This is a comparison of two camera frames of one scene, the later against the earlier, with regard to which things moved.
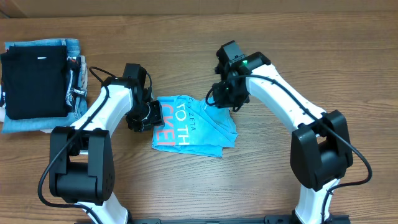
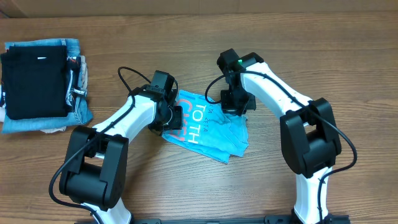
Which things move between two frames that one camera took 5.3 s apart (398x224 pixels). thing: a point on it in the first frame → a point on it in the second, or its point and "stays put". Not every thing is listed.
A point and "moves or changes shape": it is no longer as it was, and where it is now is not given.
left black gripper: x=157 y=119 → x=176 y=124
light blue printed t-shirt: x=191 y=125 moves or changes shape
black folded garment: x=35 y=79 stays put
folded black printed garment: x=73 y=68 stays put
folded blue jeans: x=77 y=107 stays put
